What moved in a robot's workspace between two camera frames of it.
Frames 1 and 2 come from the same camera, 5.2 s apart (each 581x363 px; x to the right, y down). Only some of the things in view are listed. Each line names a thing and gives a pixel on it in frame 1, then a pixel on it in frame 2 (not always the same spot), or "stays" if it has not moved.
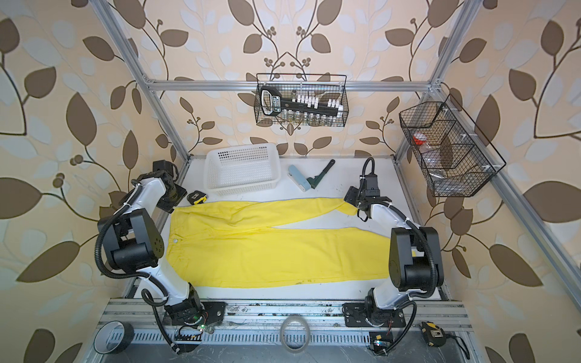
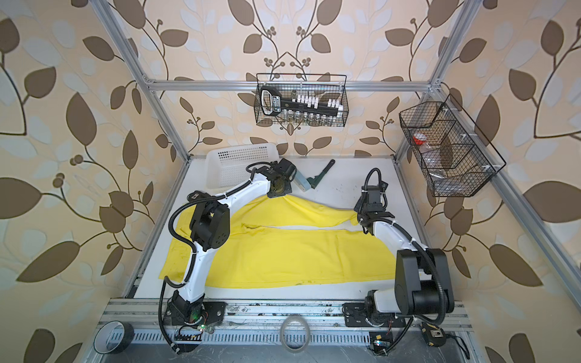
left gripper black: x=180 y=193 to x=288 y=188
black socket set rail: x=271 y=103 stays
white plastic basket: x=237 y=169 stays
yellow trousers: x=247 y=243 stays
